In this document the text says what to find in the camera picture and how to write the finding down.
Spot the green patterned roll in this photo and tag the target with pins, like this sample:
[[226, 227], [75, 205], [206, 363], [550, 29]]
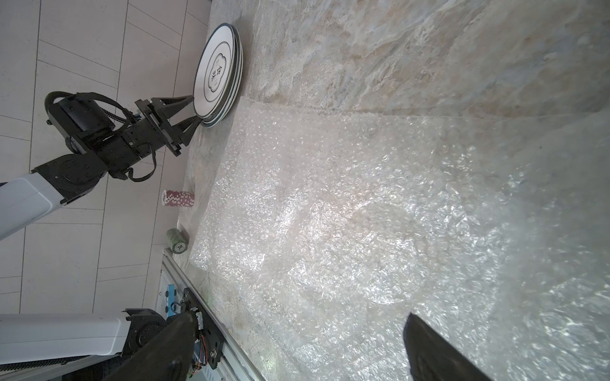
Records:
[[177, 241]]

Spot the green rimmed plate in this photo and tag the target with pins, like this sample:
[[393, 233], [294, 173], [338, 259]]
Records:
[[235, 84]]

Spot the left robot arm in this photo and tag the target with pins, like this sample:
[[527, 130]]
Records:
[[104, 139]]

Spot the bubble wrap sheet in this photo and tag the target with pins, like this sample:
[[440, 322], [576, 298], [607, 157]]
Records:
[[314, 235]]

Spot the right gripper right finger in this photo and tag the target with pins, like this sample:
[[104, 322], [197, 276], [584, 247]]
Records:
[[431, 357]]

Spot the blue connector clip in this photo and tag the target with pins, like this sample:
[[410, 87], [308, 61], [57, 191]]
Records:
[[172, 306]]

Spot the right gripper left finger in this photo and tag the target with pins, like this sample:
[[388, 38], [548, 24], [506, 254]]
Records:
[[167, 357]]

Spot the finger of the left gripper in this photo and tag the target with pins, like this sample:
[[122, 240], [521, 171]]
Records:
[[169, 107], [185, 130]]

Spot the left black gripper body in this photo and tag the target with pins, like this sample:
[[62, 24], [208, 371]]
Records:
[[139, 140]]

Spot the pink patterned small object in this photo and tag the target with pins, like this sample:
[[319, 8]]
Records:
[[177, 198]]

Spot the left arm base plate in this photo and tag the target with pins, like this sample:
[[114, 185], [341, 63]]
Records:
[[209, 334]]

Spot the white plate concentric rings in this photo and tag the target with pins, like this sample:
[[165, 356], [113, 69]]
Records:
[[214, 71]]

